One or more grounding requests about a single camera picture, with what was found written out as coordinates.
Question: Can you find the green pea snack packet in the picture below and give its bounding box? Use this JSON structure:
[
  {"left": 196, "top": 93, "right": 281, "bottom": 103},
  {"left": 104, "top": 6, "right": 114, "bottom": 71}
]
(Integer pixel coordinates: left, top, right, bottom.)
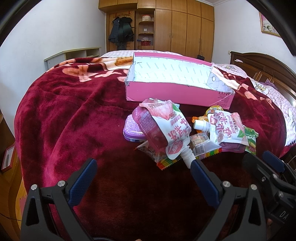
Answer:
[{"left": 244, "top": 126, "right": 259, "bottom": 155}]

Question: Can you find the pink jelly pouch small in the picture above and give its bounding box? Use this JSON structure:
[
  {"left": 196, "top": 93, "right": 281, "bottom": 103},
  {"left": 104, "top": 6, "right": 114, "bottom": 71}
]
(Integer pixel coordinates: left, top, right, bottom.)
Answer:
[{"left": 194, "top": 110, "right": 249, "bottom": 153}]

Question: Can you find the rainbow edged clear snack bag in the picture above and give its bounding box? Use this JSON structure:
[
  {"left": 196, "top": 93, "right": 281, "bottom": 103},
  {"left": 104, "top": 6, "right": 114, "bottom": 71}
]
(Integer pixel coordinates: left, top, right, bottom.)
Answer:
[{"left": 137, "top": 133, "right": 222, "bottom": 170}]

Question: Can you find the yellow jelly cup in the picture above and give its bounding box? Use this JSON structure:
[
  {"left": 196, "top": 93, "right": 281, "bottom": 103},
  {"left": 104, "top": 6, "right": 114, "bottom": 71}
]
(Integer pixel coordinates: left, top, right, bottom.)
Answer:
[{"left": 192, "top": 105, "right": 224, "bottom": 123}]

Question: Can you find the pink jelly pouch large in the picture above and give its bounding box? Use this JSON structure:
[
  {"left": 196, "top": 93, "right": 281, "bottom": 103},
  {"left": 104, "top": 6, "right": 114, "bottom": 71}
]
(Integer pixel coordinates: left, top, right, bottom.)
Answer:
[{"left": 132, "top": 99, "right": 192, "bottom": 160}]

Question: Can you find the purple candy tin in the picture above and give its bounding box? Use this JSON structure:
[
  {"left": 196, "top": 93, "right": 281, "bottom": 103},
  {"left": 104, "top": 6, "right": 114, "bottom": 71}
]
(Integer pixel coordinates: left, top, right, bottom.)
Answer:
[{"left": 123, "top": 114, "right": 147, "bottom": 143}]

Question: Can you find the wooden headboard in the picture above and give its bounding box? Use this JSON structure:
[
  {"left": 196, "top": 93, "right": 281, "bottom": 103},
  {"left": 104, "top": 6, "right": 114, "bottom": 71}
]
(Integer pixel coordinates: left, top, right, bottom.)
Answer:
[{"left": 230, "top": 51, "right": 295, "bottom": 106}]

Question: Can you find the black bag by wardrobe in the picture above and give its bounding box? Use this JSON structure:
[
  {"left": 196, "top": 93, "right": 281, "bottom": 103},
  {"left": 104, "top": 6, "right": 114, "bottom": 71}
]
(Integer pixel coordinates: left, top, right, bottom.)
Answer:
[{"left": 197, "top": 55, "right": 205, "bottom": 61}]

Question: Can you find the red floral blanket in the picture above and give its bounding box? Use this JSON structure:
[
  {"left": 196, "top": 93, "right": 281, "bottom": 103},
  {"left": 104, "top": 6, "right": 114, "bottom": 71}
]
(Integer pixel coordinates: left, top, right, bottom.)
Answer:
[{"left": 14, "top": 56, "right": 287, "bottom": 241}]

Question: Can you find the pink cardboard box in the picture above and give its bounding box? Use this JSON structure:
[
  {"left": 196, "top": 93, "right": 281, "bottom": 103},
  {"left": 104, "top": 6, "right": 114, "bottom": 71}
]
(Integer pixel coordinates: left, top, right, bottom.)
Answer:
[{"left": 125, "top": 52, "right": 235, "bottom": 109}]

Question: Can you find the framed wedding photo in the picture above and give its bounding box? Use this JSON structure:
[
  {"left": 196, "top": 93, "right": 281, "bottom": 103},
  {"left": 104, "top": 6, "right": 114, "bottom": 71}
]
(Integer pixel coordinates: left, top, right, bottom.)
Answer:
[{"left": 259, "top": 12, "right": 280, "bottom": 37}]

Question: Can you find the wooden wardrobe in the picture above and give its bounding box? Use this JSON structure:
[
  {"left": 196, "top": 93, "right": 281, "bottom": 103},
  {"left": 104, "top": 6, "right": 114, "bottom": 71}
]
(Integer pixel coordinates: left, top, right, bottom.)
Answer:
[{"left": 98, "top": 1, "right": 214, "bottom": 62}]

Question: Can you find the red box on shelf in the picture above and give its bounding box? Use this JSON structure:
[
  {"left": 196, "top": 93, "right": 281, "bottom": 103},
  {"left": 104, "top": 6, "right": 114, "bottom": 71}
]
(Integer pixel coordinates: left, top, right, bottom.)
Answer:
[{"left": 140, "top": 37, "right": 151, "bottom": 46}]

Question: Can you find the low beige shelf unit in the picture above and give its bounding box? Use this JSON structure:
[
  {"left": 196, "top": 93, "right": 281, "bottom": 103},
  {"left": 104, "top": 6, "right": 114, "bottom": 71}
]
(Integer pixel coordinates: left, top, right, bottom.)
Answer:
[{"left": 44, "top": 47, "right": 100, "bottom": 70}]

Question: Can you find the dark hanging jacket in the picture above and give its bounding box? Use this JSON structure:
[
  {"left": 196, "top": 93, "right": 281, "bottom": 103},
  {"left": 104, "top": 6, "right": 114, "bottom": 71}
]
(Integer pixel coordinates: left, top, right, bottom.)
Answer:
[{"left": 108, "top": 16, "right": 134, "bottom": 50}]

